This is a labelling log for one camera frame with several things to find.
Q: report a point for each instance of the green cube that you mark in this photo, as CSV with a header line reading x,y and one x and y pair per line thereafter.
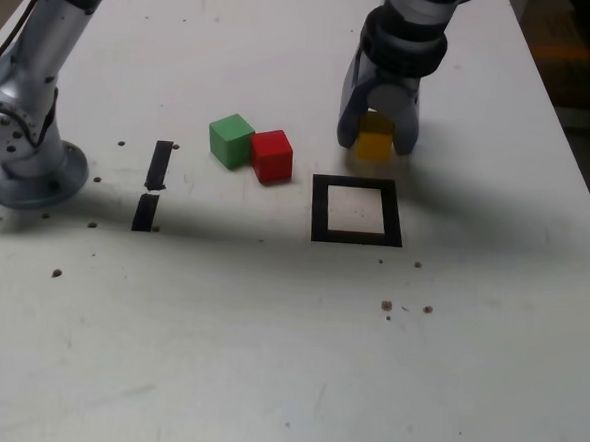
x,y
227,142

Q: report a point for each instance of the red cube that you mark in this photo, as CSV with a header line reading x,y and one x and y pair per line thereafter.
x,y
272,159

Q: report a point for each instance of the black tape strip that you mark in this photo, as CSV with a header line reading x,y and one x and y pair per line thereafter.
x,y
145,212

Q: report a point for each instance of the yellow cube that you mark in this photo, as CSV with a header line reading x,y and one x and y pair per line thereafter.
x,y
374,145

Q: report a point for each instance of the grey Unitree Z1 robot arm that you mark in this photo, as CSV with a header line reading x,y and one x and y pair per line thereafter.
x,y
39,65

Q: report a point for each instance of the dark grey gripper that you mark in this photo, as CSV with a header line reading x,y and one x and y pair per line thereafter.
x,y
398,80

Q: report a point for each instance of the black tape square outline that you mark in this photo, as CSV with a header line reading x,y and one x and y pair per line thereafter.
x,y
321,207

